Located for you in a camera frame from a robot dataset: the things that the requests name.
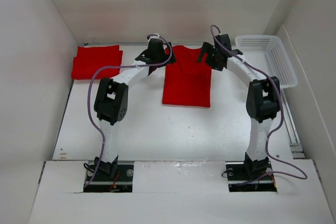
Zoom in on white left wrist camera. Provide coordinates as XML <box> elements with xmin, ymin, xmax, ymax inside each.
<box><xmin>147</xmin><ymin>33</ymin><xmax>161</xmax><ymax>41</ymax></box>

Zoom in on folded red t shirt stack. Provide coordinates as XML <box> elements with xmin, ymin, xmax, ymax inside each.
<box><xmin>71</xmin><ymin>45</ymin><xmax>123</xmax><ymax>80</ymax></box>

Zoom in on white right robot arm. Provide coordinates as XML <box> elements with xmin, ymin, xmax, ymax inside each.
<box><xmin>197</xmin><ymin>34</ymin><xmax>283</xmax><ymax>184</ymax></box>

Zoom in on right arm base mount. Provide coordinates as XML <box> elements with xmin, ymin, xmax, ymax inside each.
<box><xmin>222</xmin><ymin>162</ymin><xmax>277</xmax><ymax>193</ymax></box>

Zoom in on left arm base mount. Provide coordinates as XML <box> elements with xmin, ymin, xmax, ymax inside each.
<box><xmin>83</xmin><ymin>162</ymin><xmax>134</xmax><ymax>193</ymax></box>

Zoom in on white perforated plastic basket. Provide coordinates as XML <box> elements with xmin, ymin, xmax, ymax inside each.
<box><xmin>235</xmin><ymin>35</ymin><xmax>298</xmax><ymax>89</ymax></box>

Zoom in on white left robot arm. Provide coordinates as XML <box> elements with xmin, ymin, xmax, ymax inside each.
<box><xmin>93</xmin><ymin>34</ymin><xmax>176</xmax><ymax>179</ymax></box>

